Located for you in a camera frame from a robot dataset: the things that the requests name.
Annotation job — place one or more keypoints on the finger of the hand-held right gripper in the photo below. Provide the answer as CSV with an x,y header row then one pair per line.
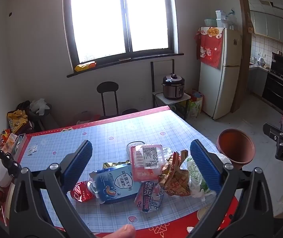
x,y
271,130

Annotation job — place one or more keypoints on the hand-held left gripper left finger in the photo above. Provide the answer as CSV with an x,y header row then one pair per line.
x,y
78,166

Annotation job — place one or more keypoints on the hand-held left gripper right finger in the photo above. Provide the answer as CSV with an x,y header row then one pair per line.
x,y
202,163

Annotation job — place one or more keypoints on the white green plastic bag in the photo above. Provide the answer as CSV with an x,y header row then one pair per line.
x,y
196,181

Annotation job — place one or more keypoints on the crushed red can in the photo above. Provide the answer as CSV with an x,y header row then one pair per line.
x,y
80,191

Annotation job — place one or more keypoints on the gold red wrapper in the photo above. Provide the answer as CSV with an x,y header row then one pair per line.
x,y
176,178

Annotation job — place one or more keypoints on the gold foil wrapper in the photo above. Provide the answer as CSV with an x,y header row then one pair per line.
x,y
110,164

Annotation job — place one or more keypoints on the clear plastic wrapper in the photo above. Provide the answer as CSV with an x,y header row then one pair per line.
x,y
168,152

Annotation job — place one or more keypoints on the brown plastic basin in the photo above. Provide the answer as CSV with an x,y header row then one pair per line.
x,y
234,146

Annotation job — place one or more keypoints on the blue cardboard box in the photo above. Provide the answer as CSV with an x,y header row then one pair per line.
x,y
116,183

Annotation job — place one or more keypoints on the silver scrubbing pad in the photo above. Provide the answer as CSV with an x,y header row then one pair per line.
x,y
132,145

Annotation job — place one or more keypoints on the red plastic package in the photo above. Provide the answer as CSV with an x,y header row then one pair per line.
x,y
141,173

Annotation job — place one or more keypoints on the person's left hand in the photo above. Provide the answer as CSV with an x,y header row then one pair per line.
x,y
125,231

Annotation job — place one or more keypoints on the black stove oven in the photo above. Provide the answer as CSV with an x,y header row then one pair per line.
x,y
278,94

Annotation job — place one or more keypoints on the blue plaid tablecloth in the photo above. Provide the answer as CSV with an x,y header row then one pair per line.
x,y
106,129

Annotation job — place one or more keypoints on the small white sachet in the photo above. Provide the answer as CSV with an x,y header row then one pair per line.
x,y
33,150

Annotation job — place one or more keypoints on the grey kitchen counter cabinet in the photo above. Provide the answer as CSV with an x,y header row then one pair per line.
x,y
256,80

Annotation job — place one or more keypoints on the green white sack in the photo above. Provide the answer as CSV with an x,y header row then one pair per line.
x,y
195,109

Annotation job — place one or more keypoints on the grey box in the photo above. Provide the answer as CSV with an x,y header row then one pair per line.
x,y
20,142

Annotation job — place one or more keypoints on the cream refrigerator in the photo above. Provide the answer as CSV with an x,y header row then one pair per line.
x,y
227,84

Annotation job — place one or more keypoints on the red shopping bag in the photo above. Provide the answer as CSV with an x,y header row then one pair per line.
x,y
197,96

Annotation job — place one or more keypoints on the white kettle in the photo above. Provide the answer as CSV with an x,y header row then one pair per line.
x,y
261,61

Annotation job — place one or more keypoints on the dark low stool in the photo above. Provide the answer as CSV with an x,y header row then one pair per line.
x,y
130,111

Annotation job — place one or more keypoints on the yellow snack bags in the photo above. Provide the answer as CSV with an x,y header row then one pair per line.
x,y
17,120

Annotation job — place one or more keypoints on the red snack packets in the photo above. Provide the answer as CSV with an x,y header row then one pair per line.
x,y
6,138

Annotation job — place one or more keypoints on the white jar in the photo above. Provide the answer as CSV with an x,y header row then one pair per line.
x,y
1,176

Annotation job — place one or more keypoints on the electric pressure cooker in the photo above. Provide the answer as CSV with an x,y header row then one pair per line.
x,y
172,86

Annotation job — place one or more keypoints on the black round stool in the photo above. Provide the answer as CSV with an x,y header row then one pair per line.
x,y
107,87

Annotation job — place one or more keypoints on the red printed cloth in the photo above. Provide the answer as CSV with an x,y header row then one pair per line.
x,y
211,52

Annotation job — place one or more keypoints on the yellow snack packet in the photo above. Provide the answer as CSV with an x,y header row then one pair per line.
x,y
85,66

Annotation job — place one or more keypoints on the clear plastic containers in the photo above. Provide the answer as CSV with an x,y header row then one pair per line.
x,y
231,19

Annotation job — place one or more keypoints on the white plastic container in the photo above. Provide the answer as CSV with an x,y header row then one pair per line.
x,y
221,18

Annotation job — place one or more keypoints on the pale green bowl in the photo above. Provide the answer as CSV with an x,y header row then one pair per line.
x,y
210,22

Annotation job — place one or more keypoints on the dark framed window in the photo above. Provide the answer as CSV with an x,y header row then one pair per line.
x,y
99,17

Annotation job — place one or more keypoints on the kitchen wall cabinets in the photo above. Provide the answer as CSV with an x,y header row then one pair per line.
x,y
275,26

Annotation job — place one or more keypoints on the wooden door frame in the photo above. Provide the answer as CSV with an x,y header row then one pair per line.
x,y
240,29

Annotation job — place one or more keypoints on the paper wall hanging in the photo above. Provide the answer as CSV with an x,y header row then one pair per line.
x,y
250,23

